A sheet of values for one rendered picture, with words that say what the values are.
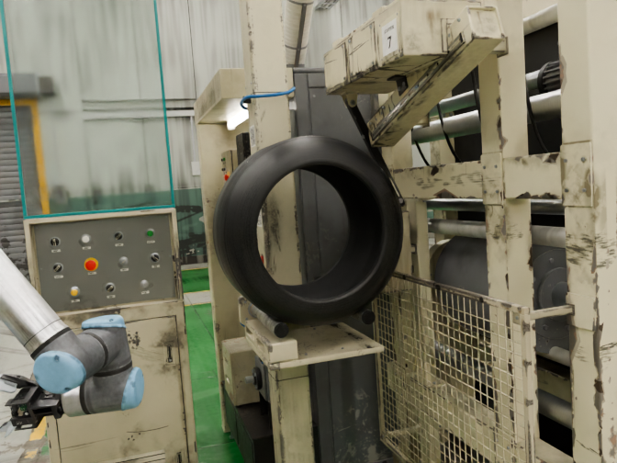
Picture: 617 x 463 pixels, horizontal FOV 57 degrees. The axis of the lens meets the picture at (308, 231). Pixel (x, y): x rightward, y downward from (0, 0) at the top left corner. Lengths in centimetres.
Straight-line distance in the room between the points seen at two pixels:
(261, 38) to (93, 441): 164
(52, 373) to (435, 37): 121
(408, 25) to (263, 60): 66
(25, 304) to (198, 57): 1016
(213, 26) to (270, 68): 938
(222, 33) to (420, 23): 993
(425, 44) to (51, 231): 152
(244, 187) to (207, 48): 975
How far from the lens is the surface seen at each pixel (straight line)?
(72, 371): 123
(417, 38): 160
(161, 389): 243
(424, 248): 221
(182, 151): 1096
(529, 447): 155
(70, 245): 237
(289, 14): 263
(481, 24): 159
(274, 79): 208
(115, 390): 138
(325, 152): 168
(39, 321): 126
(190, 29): 1140
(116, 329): 135
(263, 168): 164
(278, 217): 205
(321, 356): 177
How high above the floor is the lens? 132
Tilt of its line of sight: 5 degrees down
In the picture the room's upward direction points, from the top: 4 degrees counter-clockwise
